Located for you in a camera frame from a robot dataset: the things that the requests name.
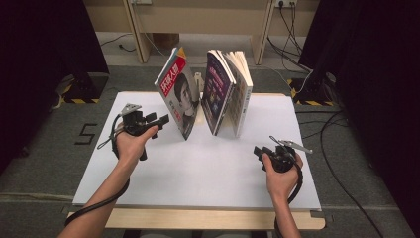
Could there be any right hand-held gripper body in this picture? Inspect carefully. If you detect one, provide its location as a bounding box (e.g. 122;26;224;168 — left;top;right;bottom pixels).
263;139;313;174

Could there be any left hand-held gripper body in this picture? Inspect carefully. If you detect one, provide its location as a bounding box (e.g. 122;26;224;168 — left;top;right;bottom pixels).
119;102;158;162

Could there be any brown glossy magazine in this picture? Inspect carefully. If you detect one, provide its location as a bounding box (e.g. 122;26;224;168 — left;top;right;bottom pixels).
154;47;201;142

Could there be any white picture-grid magazine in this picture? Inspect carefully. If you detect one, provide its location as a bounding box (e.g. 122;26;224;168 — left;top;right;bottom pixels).
216;49;255;138

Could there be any purple magazine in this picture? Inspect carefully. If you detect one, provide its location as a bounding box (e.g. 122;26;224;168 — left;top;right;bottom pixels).
200;49;237;137

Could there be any person's right hand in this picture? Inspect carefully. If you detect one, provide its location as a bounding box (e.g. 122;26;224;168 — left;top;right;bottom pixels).
262;152;304;204

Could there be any person's left hand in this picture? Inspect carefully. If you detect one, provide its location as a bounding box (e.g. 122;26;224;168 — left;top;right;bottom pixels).
115;123;160;167

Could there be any black stand base striped tape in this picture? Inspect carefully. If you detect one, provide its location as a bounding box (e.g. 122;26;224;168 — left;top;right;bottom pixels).
60;72;110;105
286;73;338;107

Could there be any brown box under desk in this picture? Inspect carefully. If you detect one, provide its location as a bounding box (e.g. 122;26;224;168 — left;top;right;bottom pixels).
152;33;181;50

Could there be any black curtain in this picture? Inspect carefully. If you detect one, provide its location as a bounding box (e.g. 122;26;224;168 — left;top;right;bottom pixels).
0;0;110;173
298;0;420;236

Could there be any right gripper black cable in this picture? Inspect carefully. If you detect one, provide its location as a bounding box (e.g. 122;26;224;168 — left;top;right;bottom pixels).
273;163;304;238

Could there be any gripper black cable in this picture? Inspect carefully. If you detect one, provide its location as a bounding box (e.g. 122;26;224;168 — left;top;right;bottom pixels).
63;113;132;227
273;163;304;238

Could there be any thin black wire loop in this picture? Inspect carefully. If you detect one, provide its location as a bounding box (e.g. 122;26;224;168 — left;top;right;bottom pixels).
96;130;118;151

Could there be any long black floor cable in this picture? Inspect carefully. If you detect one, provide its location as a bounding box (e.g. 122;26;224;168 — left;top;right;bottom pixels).
319;112;385;238

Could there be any black floor cable with plug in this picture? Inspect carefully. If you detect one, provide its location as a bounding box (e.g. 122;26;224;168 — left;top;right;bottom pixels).
100;33;137;54

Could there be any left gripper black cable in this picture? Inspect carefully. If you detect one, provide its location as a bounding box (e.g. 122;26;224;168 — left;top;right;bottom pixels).
63;113;132;227

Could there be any black cable bundle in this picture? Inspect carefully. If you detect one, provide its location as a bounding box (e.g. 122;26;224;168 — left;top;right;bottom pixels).
266;1;313;73

